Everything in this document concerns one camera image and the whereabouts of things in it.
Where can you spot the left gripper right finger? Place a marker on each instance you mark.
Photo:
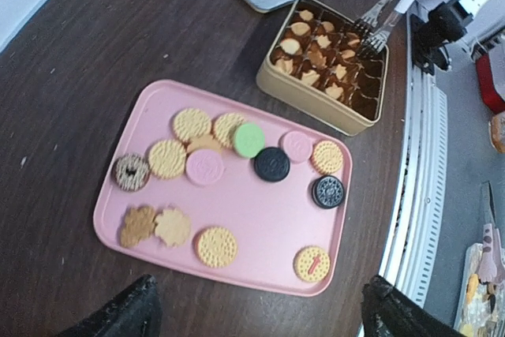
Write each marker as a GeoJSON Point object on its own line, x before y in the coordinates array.
{"type": "Point", "coordinates": [386, 311]}

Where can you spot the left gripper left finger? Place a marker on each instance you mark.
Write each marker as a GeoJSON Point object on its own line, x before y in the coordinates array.
{"type": "Point", "coordinates": [136, 311]}

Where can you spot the green sandwich cookie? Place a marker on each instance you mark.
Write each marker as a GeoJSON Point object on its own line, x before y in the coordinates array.
{"type": "Point", "coordinates": [248, 140]}

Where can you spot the metal serving tongs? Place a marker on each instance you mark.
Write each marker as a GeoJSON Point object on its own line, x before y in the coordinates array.
{"type": "Point", "coordinates": [374, 27]}

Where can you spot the side tray with cookies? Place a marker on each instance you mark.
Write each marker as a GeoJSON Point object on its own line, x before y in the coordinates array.
{"type": "Point", "coordinates": [481, 306]}

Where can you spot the biscuit with pink stick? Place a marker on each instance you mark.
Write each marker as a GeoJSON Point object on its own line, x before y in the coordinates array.
{"type": "Point", "coordinates": [312, 264]}

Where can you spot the brown tree cookie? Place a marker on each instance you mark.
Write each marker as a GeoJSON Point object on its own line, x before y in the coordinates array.
{"type": "Point", "coordinates": [138, 225]}

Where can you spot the beige flower cookie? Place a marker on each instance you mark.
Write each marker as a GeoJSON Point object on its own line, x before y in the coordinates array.
{"type": "Point", "coordinates": [172, 226]}

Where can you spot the beige round biscuit left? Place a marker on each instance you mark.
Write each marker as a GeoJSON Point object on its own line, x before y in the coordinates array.
{"type": "Point", "coordinates": [216, 247]}

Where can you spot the beige round biscuit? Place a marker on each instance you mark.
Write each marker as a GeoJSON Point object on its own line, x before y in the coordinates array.
{"type": "Point", "coordinates": [224, 127]}
{"type": "Point", "coordinates": [216, 247]}
{"type": "Point", "coordinates": [190, 123]}
{"type": "Point", "coordinates": [167, 158]}

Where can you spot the black sandwich cookie lower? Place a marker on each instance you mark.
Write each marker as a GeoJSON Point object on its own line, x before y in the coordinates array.
{"type": "Point", "coordinates": [328, 192]}

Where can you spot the black sandwich cookie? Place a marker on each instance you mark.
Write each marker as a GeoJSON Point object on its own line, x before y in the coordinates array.
{"type": "Point", "coordinates": [328, 192]}
{"type": "Point", "coordinates": [272, 164]}

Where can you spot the chocolate sprinkle donut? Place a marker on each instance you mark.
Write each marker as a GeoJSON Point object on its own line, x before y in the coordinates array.
{"type": "Point", "coordinates": [131, 172]}

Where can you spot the pink plastic tray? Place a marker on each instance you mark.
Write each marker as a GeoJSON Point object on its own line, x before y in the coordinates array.
{"type": "Point", "coordinates": [271, 222]}

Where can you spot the beige round biscuit top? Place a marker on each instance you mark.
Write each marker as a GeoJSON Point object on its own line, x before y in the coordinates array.
{"type": "Point", "coordinates": [167, 158]}

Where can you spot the pink sandwich cookie upper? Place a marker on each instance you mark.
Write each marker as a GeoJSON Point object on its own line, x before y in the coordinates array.
{"type": "Point", "coordinates": [204, 167]}

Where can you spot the pink sandwich cookie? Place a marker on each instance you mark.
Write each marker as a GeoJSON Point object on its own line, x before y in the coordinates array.
{"type": "Point", "coordinates": [297, 146]}
{"type": "Point", "coordinates": [204, 167]}

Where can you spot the beige round biscuit corner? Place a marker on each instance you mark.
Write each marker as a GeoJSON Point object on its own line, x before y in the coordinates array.
{"type": "Point", "coordinates": [326, 157]}

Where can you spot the beige leaf cookie under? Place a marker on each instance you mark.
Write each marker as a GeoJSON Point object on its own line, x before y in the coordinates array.
{"type": "Point", "coordinates": [206, 141]}

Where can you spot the black sandwich cookie upper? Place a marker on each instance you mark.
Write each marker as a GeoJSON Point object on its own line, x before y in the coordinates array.
{"type": "Point", "coordinates": [272, 164]}

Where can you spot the pink sandwich cookie lower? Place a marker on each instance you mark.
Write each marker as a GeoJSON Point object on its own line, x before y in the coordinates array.
{"type": "Point", "coordinates": [297, 146]}

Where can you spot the orange drink bottle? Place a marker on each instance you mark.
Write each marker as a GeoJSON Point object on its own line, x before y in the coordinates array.
{"type": "Point", "coordinates": [496, 128]}

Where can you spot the gold cookie tin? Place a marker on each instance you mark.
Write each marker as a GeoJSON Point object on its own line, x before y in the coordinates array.
{"type": "Point", "coordinates": [313, 66]}

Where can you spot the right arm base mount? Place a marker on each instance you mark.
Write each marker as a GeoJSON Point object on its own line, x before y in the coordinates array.
{"type": "Point", "coordinates": [446, 24]}

